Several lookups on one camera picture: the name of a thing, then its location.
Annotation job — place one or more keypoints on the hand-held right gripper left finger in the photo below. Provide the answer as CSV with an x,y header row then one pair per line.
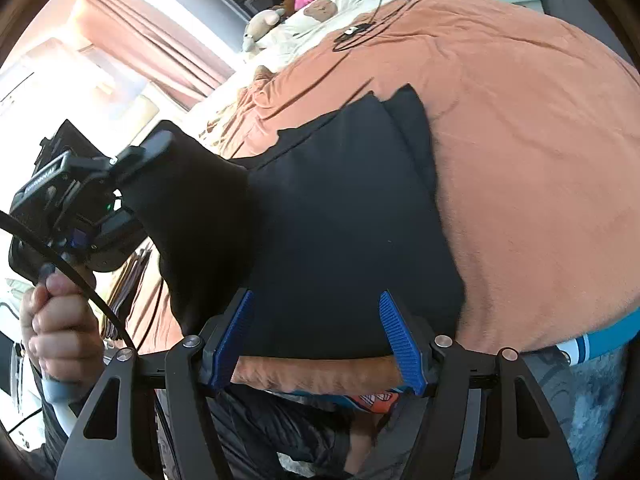
x,y
232,340

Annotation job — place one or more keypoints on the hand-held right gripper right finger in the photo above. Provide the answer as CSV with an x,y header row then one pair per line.
x,y
405,345

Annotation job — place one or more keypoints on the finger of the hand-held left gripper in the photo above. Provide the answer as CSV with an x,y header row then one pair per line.
x,y
142,157

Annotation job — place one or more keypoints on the black t-shirt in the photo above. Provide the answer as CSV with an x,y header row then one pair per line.
x,y
340,235

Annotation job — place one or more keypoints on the person's left hand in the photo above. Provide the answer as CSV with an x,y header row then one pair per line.
x,y
60,330

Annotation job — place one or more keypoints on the cream headboard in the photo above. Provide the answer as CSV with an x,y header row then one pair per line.
x,y
140,117

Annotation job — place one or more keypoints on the person's black shorts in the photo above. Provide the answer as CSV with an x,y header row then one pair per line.
x,y
270,435

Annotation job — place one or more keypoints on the person's leg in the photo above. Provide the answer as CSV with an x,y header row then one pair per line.
x,y
362,442

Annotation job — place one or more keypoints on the pink curtain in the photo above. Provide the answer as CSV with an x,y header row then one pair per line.
x,y
150,35

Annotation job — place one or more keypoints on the beige plush toy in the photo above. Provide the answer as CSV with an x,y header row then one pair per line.
x,y
260,27

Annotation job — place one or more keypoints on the grey fluffy rug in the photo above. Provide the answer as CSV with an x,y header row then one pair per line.
x,y
590,410

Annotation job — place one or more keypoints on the brown plush toy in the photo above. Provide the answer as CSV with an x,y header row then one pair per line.
x,y
289,6

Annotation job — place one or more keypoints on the orange blanket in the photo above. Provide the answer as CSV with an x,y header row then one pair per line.
x,y
525,160

